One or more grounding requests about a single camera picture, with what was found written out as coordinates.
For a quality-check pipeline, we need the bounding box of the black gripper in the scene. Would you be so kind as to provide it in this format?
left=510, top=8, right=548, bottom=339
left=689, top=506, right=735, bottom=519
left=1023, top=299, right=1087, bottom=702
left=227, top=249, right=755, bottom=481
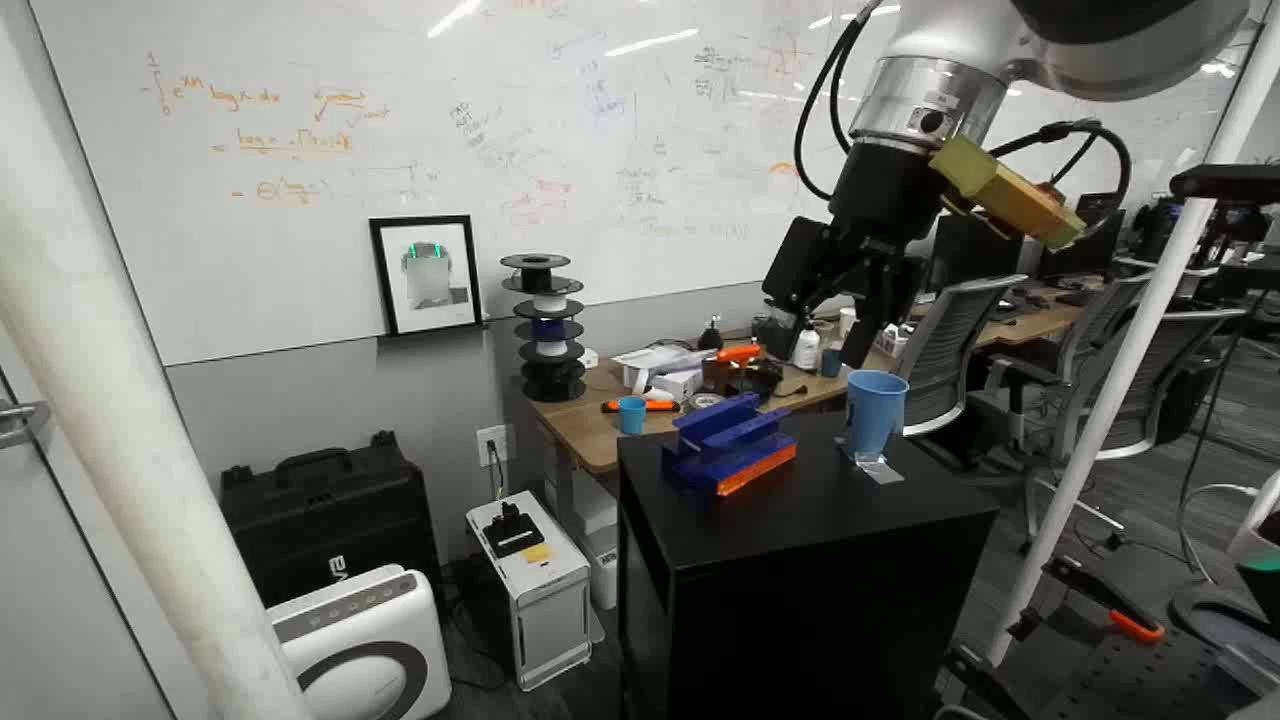
left=760, top=135, right=952, bottom=374

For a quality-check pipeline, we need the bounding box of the blue tool rack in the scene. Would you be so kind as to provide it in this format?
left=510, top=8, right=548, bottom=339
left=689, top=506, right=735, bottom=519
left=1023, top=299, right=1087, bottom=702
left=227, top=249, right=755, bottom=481
left=658, top=394, right=804, bottom=506

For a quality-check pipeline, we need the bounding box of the large blue cup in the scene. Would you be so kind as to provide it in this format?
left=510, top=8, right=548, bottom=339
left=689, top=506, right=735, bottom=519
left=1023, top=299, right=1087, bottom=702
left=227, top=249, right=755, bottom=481
left=837, top=367, right=913, bottom=470

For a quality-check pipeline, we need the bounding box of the small orange desk object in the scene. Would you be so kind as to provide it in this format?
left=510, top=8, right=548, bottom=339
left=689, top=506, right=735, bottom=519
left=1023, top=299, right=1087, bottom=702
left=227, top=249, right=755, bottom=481
left=713, top=336, right=769, bottom=374

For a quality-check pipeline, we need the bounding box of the grey mesh office chair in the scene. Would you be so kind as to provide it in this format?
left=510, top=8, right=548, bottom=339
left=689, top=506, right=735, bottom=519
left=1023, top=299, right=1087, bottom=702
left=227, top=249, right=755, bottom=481
left=886, top=272, right=1031, bottom=441

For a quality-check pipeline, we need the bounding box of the small grey metal plate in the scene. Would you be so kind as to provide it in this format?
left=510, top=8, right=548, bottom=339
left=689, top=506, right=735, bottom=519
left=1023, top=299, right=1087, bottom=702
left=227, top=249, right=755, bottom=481
left=850, top=453, right=908, bottom=490

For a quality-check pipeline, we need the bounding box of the orange utility knife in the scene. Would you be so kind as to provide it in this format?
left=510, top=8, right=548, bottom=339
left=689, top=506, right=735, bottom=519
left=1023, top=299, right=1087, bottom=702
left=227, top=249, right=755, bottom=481
left=596, top=394, right=682, bottom=422

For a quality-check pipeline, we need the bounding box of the black computer monitor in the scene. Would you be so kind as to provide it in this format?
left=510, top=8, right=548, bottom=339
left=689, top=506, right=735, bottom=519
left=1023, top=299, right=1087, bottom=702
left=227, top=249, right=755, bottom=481
left=1031, top=189, right=1132, bottom=289

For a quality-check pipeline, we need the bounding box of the grey armrest office chair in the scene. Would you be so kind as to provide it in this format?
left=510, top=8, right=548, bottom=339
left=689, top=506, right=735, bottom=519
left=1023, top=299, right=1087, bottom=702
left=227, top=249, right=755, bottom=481
left=990, top=267, right=1250, bottom=543

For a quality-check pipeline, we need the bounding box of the black cabinet table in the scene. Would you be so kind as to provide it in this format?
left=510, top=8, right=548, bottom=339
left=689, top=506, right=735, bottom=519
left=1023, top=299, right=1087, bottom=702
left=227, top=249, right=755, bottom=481
left=613, top=413, right=1003, bottom=720

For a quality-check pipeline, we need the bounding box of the thin white pole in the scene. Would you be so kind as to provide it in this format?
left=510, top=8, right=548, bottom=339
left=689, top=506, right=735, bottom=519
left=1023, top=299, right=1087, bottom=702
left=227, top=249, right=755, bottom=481
left=980, top=8, right=1280, bottom=674

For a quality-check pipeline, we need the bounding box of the wooden desk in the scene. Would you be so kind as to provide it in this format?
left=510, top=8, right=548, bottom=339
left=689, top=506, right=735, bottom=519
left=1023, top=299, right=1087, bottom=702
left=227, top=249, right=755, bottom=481
left=521, top=281, right=1099, bottom=490

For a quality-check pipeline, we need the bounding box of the white filament spool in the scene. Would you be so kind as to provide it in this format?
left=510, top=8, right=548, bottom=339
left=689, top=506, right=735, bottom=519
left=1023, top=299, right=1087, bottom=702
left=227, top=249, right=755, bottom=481
left=510, top=294, right=586, bottom=322

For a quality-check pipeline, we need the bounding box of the blue filament spool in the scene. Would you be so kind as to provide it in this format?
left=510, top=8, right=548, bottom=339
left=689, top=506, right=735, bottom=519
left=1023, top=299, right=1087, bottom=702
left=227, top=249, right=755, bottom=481
left=510, top=313, right=586, bottom=345

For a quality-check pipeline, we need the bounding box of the black full filament spool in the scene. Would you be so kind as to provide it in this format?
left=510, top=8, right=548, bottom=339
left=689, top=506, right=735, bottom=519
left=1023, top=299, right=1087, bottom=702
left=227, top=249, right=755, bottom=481
left=515, top=336, right=592, bottom=403

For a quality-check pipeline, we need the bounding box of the black empty filament spool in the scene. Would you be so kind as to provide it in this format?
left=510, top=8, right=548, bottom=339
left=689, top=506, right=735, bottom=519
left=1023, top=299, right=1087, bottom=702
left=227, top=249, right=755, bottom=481
left=495, top=252, right=586, bottom=299

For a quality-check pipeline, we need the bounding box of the black pole mounted device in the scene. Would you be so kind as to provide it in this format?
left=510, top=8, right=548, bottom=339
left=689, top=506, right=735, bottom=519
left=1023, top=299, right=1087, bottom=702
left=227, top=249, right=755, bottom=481
left=1167, top=162, right=1280, bottom=210

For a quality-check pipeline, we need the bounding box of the small black device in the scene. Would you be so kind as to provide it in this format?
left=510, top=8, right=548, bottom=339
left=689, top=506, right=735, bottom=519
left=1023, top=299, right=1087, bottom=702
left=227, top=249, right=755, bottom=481
left=480, top=499, right=548, bottom=565

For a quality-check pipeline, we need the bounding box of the framed portrait picture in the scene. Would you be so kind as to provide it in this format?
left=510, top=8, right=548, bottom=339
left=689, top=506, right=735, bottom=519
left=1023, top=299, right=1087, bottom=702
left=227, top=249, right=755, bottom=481
left=367, top=211, right=487, bottom=339

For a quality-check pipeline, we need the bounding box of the white box unit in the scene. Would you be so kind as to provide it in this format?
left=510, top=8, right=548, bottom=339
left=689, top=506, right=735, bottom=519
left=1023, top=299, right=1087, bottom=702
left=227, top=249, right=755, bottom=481
left=461, top=490, right=601, bottom=697

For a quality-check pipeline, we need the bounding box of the black hard carry case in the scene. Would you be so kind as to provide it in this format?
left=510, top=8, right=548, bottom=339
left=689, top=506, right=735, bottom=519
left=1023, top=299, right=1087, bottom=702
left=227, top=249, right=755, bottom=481
left=216, top=430, right=446, bottom=610

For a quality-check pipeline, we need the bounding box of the white air purifier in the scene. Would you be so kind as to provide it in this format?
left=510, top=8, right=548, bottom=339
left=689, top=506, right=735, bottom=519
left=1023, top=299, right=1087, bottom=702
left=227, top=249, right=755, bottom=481
left=264, top=560, right=454, bottom=720

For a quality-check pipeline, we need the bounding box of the white whiteboard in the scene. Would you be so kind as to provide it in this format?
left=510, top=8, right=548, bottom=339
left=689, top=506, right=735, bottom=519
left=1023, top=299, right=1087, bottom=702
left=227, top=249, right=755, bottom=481
left=18, top=0, right=1280, bottom=374

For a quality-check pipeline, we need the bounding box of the thick white pole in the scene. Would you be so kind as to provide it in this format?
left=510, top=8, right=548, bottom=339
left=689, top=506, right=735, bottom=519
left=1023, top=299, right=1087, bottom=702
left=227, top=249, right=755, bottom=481
left=0, top=18, right=319, bottom=720

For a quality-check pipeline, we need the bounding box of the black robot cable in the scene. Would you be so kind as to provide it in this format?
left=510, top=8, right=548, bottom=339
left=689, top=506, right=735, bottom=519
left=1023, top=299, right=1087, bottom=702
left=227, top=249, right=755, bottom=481
left=790, top=8, right=877, bottom=210
left=989, top=115, right=1134, bottom=229

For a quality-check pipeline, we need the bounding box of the tan wrist camera mount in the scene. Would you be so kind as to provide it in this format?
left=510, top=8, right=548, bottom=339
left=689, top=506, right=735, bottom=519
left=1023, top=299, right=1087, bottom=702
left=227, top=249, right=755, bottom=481
left=928, top=131, right=1091, bottom=255

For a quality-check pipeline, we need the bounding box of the white wall outlet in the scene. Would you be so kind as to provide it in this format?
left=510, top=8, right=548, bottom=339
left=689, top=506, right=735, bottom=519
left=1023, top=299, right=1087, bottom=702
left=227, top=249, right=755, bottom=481
left=473, top=422, right=510, bottom=474

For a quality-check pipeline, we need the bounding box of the orange handled floor clamp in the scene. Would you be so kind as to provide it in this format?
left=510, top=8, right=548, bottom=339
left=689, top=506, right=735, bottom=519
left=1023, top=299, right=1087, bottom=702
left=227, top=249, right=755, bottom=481
left=1038, top=548, right=1173, bottom=652

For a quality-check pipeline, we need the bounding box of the metal door handle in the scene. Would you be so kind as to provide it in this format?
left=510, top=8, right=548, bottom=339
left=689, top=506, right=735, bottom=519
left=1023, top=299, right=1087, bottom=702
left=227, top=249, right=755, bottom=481
left=0, top=396, right=53, bottom=453

